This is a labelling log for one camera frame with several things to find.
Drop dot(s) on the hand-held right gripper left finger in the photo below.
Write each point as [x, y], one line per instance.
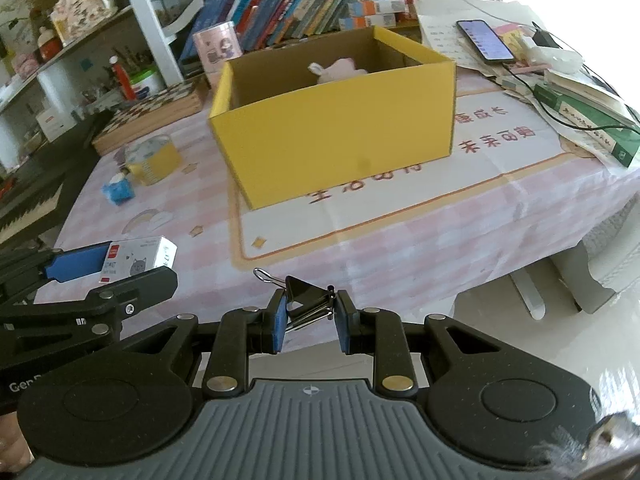
[278, 325]

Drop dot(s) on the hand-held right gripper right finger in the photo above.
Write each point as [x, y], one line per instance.
[344, 325]

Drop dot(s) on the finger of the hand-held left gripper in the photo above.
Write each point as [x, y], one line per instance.
[145, 285]
[75, 262]

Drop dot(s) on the white red small carton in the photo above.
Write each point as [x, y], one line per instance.
[135, 257]

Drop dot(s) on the black binder clip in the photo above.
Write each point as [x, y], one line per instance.
[302, 297]

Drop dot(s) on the blue white small packet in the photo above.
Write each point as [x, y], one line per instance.
[120, 192]

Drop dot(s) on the yellow clear plastic packet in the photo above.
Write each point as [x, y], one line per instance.
[155, 165]

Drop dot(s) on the yellow cardboard box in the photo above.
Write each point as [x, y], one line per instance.
[325, 150]

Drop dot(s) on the pink plush toy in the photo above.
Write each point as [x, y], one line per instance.
[340, 70]

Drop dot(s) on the pink checkered cloth desktop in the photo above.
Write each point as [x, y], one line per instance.
[450, 240]

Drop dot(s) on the black electronic keyboard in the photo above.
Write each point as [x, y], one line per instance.
[30, 195]

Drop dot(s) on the white yellow-edged desk mat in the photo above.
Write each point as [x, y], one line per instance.
[400, 200]

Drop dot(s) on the white box red label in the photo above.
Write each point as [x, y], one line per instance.
[52, 125]

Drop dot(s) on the wooden chessboard box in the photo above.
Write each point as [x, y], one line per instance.
[145, 120]

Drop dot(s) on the red white-capped bottle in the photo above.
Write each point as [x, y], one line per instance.
[124, 80]

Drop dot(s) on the green white jar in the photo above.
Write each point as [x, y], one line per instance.
[147, 85]

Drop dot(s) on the red white doll jar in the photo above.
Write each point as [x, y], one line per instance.
[49, 47]

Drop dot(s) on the pink cylindrical tin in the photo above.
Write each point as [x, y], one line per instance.
[217, 47]

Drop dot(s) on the white shelf unit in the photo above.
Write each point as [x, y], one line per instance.
[152, 25]

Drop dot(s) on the pink floral figurine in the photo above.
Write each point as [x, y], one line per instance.
[80, 5]

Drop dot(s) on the orange white carton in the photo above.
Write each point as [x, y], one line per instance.
[375, 7]
[367, 22]

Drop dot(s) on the white paper sheets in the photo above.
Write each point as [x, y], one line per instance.
[440, 35]

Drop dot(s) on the black smartphone lit screen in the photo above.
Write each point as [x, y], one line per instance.
[485, 40]

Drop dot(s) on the row of slanted books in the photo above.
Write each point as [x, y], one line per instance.
[300, 5]

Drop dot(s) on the green book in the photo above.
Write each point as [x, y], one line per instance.
[590, 120]

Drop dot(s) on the white book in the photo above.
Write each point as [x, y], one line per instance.
[585, 87]

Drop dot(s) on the white plastic case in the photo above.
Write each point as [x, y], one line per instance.
[560, 60]

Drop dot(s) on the black charger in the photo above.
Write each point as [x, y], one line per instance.
[545, 37]

